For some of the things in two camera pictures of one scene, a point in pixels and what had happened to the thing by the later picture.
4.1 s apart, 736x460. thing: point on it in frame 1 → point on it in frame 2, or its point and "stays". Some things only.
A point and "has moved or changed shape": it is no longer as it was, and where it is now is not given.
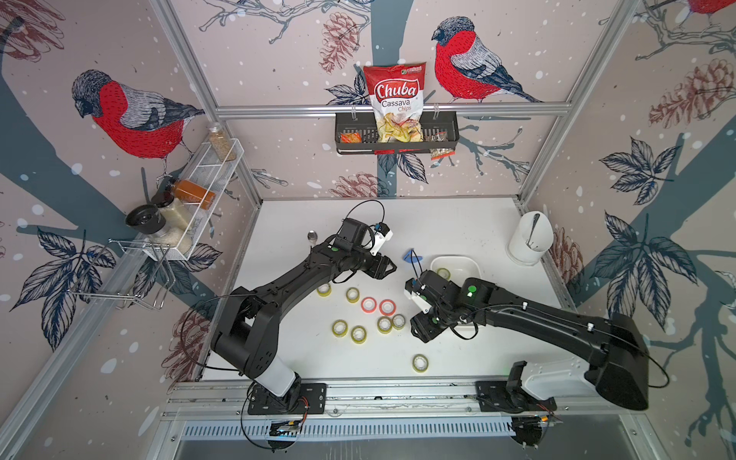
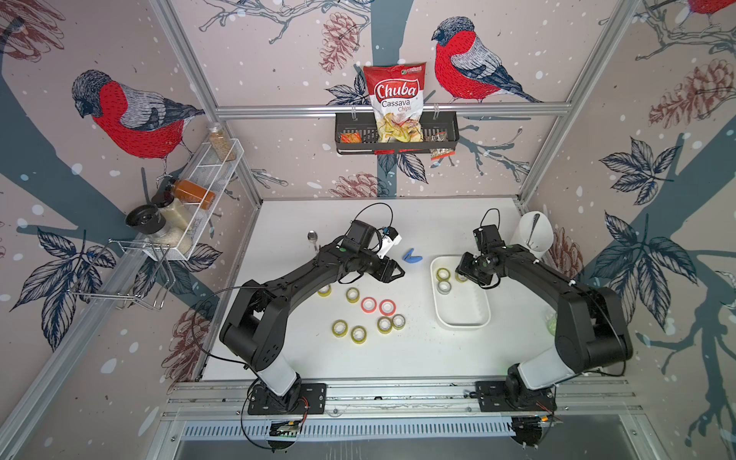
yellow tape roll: x=324 y=290 stays
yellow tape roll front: x=420 y=362 has moved or changed shape
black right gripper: x=420 y=331 → x=462 y=267
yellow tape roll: x=353 y=294 stays
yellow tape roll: x=444 y=273 stays
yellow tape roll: x=384 y=325 stays
